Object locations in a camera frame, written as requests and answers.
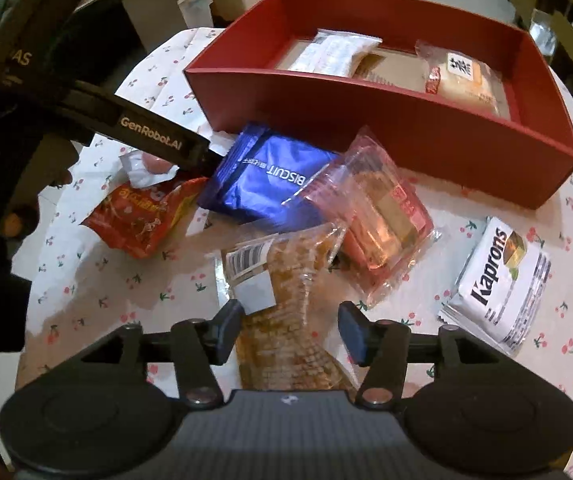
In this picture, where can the clear cake packet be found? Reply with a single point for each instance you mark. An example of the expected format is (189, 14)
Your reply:
(466, 80)

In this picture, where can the pink sausage packet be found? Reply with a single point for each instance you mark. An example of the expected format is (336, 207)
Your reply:
(149, 167)

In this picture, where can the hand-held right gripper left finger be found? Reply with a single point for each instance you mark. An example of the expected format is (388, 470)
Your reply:
(226, 317)

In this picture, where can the clear brown bread packet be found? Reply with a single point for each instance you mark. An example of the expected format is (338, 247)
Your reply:
(286, 310)

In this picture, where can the red cardboard box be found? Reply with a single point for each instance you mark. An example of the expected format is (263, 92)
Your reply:
(416, 140)

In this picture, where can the white snack packet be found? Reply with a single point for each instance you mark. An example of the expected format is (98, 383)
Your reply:
(334, 52)

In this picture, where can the red clear mooncake packet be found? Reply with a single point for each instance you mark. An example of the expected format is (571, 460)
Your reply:
(381, 220)

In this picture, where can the floral tablecloth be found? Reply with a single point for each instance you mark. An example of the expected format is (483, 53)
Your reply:
(91, 300)

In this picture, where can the red orange snack packet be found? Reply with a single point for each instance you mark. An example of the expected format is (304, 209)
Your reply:
(136, 220)

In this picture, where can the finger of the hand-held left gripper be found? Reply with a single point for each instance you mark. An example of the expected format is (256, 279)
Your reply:
(199, 155)

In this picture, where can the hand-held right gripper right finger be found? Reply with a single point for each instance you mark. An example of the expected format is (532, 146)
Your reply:
(350, 327)

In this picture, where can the white wafer packet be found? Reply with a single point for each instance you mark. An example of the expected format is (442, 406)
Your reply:
(501, 285)

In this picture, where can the blue biscuit packet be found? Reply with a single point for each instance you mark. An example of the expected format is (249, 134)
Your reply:
(261, 175)

